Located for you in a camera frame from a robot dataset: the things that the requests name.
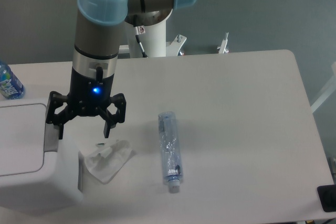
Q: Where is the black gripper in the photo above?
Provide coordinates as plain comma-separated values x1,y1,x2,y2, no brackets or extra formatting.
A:
46,69,127,140

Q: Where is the grey trash can push button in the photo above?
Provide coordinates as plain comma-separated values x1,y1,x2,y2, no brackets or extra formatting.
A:
44,123,59,152

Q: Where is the white wrapper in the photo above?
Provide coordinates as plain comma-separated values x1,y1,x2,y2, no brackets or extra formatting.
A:
84,140,134,184

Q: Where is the white trash can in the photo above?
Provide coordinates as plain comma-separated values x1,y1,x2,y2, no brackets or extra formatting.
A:
1,99,83,212

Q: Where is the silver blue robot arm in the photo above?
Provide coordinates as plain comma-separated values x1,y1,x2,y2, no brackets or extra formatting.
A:
45,0,196,142

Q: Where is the blue labelled water bottle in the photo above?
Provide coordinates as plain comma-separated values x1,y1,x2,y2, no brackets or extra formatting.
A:
1,61,25,100

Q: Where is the empty clear plastic bottle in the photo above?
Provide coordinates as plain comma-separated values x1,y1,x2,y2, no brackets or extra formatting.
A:
158,111,183,194

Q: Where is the white stand leg right edge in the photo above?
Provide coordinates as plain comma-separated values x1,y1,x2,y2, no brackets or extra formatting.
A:
310,62,335,113

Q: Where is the black device at table edge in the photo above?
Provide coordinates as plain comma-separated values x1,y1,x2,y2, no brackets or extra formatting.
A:
317,185,335,212

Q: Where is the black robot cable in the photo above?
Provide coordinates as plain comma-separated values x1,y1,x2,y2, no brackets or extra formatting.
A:
133,14,148,58

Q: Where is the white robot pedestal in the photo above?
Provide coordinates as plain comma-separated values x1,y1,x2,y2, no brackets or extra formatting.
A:
119,9,187,58

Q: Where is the white frame bracket right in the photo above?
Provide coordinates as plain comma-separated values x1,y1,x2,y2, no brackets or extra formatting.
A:
217,32,229,54

